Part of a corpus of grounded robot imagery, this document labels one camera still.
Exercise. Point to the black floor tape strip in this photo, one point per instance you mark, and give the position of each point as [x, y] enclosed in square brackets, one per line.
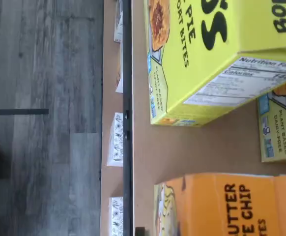
[15, 111]

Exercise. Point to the yellow bobo's box, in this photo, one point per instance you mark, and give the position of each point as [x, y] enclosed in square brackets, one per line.
[278, 127]
[194, 73]

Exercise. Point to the yellow Bobo's box, right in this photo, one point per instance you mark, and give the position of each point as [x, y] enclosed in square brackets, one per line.
[278, 127]

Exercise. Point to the black metal shelf beam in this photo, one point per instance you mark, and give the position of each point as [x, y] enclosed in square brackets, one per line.
[127, 73]

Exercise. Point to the yellow Bobo's box, left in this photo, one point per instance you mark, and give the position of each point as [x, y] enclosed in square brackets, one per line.
[194, 73]

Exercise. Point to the blue granola box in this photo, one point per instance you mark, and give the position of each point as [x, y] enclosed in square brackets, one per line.
[118, 22]

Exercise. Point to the orange Bobo's peanut butter box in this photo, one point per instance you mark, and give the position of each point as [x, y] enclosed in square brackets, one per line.
[207, 211]

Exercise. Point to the yellow white granola box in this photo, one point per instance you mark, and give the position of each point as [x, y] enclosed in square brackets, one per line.
[119, 73]

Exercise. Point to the white patterned box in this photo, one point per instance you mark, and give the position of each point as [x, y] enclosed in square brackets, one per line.
[114, 140]
[116, 218]

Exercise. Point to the small dark shelf edge tag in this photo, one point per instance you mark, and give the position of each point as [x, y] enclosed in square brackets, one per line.
[141, 231]

